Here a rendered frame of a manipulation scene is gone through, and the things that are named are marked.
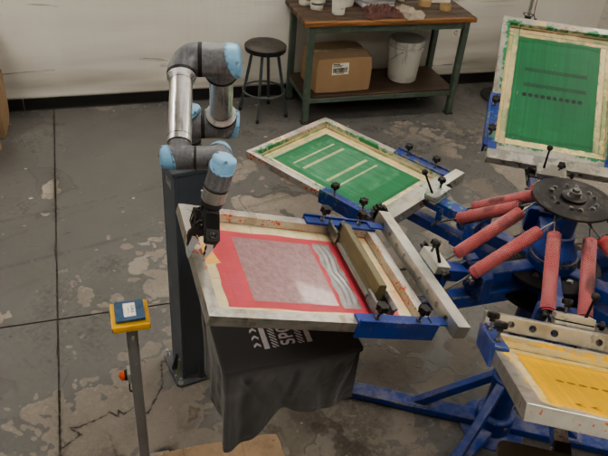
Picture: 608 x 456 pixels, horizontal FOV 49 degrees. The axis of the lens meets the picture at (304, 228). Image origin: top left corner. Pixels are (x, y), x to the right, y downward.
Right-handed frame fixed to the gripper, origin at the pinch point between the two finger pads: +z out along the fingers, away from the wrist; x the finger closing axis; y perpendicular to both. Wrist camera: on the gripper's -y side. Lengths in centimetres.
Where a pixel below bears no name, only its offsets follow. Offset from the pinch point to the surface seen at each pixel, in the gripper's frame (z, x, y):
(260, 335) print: 24.6, -27.1, -8.3
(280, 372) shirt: 27.7, -31.6, -22.3
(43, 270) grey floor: 139, 28, 164
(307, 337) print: 20.4, -42.1, -12.7
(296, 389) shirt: 37, -41, -21
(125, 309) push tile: 34.1, 14.8, 12.1
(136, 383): 68, 4, 10
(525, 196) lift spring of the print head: -31, -130, 18
